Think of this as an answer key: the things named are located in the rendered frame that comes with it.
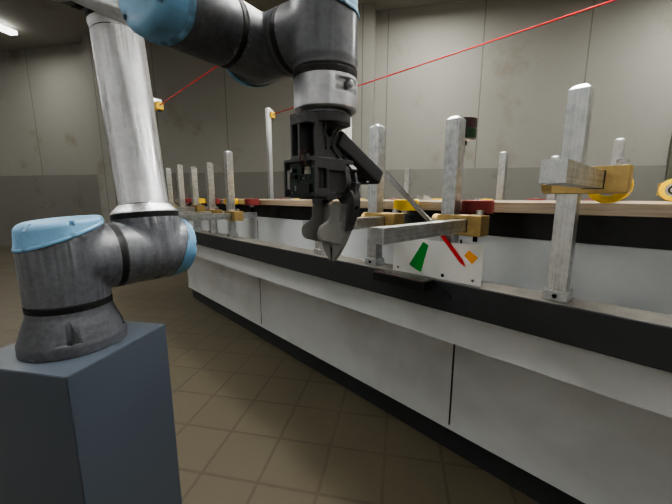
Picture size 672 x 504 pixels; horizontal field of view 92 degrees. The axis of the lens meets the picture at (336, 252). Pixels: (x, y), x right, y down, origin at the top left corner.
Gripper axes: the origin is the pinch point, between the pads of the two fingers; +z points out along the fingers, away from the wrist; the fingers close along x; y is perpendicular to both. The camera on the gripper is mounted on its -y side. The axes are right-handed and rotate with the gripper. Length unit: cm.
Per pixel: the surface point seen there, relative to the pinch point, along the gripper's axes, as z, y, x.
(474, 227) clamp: -1.4, -42.2, 4.6
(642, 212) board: -5, -59, 33
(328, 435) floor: 83, -41, -45
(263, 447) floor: 83, -20, -58
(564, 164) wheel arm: -12.6, -13.2, 26.5
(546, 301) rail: 12.8, -40.6, 21.1
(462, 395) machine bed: 58, -65, -4
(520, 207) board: -6, -59, 9
